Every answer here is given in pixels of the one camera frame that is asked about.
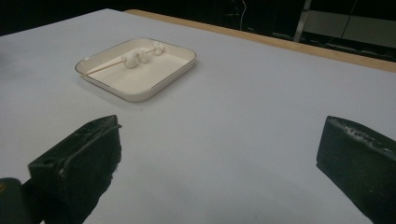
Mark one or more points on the wooden skewer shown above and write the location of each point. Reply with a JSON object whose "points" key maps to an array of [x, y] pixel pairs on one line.
{"points": [[104, 66]]}

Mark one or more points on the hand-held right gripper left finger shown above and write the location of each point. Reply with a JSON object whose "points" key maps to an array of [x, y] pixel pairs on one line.
{"points": [[84, 161]]}

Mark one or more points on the cream rectangular tray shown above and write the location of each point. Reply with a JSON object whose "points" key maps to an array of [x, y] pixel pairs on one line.
{"points": [[140, 79]]}

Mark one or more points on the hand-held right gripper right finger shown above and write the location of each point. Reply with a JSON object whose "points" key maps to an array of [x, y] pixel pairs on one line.
{"points": [[358, 168]]}

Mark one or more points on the metal stand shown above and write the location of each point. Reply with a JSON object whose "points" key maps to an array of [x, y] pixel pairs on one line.
{"points": [[302, 21]]}

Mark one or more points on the white marshmallow piece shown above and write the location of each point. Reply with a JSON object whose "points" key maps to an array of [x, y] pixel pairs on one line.
{"points": [[158, 48], [131, 59], [144, 56]]}

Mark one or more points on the light grey panel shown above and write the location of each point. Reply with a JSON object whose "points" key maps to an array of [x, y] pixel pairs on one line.
{"points": [[355, 29]]}

